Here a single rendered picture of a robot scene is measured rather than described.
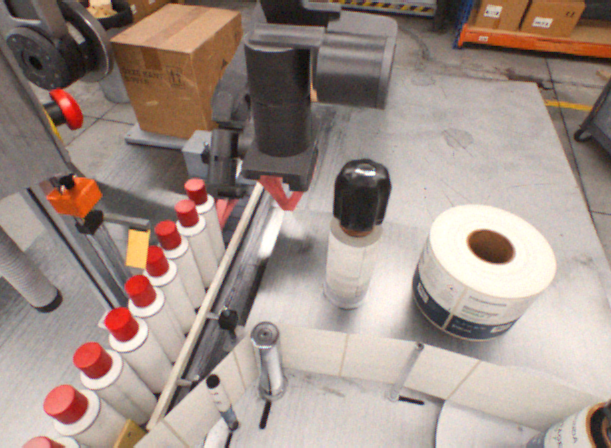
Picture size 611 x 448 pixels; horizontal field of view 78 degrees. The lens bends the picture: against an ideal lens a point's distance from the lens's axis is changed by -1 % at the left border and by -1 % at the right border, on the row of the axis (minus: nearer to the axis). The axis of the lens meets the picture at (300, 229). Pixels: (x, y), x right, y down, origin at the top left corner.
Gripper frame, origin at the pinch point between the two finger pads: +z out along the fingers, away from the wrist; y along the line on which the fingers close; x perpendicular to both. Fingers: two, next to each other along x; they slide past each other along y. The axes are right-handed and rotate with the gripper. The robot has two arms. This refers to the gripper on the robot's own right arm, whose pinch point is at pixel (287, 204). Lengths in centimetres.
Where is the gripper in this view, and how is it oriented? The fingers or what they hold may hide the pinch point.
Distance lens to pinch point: 46.1
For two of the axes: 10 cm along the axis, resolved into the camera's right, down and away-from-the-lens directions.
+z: 0.2, 6.8, 7.4
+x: -9.8, -1.2, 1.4
